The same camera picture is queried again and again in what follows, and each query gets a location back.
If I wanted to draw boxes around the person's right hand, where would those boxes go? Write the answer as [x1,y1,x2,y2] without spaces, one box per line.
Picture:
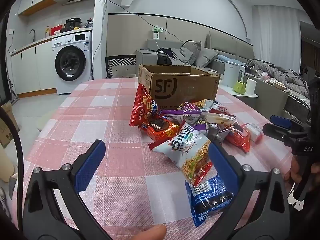
[284,155,303,188]

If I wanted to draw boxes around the grey sofa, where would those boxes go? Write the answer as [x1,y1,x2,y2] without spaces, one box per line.
[136,31,313,123]

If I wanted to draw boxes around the white kitchen base cabinet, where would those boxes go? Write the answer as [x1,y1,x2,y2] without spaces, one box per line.
[10,40,58,98]

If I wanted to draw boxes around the green mug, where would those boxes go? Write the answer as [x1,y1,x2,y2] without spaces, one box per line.
[233,80,247,94]

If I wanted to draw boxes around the white paper roll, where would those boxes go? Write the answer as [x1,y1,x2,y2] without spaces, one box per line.
[246,78,258,95]

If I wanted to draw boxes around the dark grey cushion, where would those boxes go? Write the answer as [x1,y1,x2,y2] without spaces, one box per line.
[180,41,202,65]

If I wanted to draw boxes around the black patterned chair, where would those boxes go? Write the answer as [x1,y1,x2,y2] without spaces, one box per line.
[105,55,137,78]

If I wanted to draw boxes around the pink checked tablecloth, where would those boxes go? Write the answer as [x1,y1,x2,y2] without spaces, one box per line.
[22,76,295,240]

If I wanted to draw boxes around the orange red snack packet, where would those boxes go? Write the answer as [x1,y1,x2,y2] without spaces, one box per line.
[222,125,251,153]

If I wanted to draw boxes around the floor mop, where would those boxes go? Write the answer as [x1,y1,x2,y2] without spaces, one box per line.
[7,77,20,103]

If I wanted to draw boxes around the black rice cooker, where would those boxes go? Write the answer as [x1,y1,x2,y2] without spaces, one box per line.
[64,17,83,32]

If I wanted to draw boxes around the white noodle packet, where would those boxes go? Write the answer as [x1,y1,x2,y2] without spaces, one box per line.
[149,121,213,187]

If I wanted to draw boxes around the brown cardboard box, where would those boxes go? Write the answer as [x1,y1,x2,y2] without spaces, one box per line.
[138,64,221,108]

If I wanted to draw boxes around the white curtain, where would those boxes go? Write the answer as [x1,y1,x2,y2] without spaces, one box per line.
[252,5,303,70]

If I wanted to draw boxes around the silver white snack packet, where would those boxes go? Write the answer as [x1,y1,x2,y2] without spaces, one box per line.
[192,99,229,117]

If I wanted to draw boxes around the blue cookie packet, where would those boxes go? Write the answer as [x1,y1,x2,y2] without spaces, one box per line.
[185,175,234,228]

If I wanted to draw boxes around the cardboard box on floor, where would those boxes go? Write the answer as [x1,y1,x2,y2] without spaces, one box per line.
[0,102,20,148]

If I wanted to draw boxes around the light grey cushion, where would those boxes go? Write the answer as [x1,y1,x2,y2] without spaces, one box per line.
[196,47,220,68]

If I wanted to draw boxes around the white chair cushion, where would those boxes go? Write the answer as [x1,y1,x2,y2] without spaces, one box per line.
[112,66,138,78]

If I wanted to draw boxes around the light blue pillow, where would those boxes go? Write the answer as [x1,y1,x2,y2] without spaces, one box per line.
[217,54,241,63]

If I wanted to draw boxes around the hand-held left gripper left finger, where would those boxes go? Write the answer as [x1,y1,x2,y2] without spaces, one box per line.
[22,139,118,240]

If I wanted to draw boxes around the grey quilt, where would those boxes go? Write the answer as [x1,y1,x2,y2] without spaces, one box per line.
[245,59,312,98]

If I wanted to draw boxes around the white marble side table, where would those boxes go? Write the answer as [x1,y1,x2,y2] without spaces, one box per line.
[217,84,259,101]

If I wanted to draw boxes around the purple snack packet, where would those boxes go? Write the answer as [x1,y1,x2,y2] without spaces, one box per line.
[162,101,203,126]

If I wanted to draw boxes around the grey snack packet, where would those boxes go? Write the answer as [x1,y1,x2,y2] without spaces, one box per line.
[200,121,225,143]

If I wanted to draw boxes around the white washing machine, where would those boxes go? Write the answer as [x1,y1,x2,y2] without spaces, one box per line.
[51,31,93,95]

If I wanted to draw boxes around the person's left hand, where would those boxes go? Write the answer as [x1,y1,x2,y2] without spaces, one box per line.
[129,224,167,240]

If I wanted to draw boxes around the white wall cabinet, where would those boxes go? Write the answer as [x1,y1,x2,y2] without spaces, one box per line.
[17,0,60,17]

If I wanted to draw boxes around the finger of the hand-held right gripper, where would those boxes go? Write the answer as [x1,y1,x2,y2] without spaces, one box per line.
[270,114,310,132]
[262,122,307,147]

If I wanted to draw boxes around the dark wooden cabinet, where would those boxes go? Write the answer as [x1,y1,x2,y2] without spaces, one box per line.
[299,21,320,77]

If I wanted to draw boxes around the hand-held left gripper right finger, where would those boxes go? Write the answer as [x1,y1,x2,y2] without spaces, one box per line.
[208,142,291,240]

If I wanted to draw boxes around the white electric kettle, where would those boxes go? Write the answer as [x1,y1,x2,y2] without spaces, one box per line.
[223,60,247,88]

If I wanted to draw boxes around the wall socket with charger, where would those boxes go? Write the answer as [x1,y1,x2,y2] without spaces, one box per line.
[151,25,164,40]

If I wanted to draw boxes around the clear cracker packet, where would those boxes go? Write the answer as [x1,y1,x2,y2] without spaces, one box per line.
[202,112,239,127]

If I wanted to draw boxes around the small white red packet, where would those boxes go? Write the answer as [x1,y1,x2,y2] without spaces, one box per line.
[244,123,263,142]

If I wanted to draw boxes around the tall red chip packet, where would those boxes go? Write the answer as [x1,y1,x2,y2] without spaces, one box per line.
[129,83,163,128]

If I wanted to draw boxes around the black garment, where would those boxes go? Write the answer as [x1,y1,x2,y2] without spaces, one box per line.
[157,47,175,64]

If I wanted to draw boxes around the red cookie packet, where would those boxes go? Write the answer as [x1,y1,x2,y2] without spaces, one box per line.
[139,117,185,142]

